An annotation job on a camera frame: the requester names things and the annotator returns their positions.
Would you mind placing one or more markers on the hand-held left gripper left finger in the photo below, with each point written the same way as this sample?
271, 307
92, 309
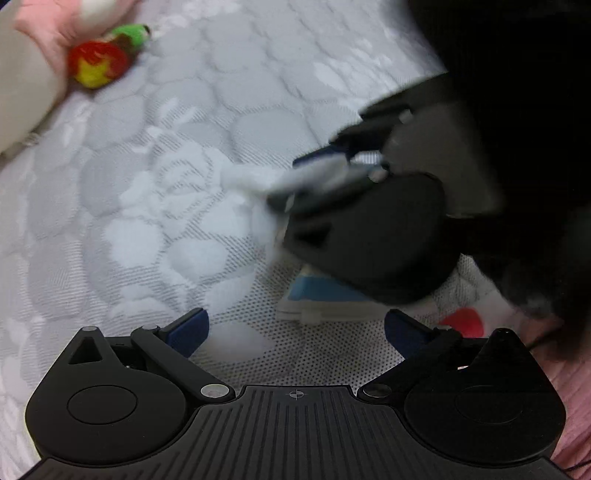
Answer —
190, 330

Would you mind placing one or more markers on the pink and white plush rabbit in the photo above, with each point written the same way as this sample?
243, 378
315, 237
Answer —
27, 92

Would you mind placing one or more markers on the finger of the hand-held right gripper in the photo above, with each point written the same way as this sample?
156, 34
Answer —
323, 189
332, 154

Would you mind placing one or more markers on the blue and white packet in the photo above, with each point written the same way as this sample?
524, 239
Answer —
332, 295

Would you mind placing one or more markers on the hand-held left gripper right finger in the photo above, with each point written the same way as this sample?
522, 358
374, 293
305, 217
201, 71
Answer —
404, 332

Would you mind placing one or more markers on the white tissue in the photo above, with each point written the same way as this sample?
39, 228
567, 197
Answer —
240, 177

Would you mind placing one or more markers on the strawberry plush toy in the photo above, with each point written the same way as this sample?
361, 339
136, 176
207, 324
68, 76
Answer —
97, 64

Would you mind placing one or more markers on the red and white foam rocket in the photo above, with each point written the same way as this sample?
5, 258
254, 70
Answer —
461, 323

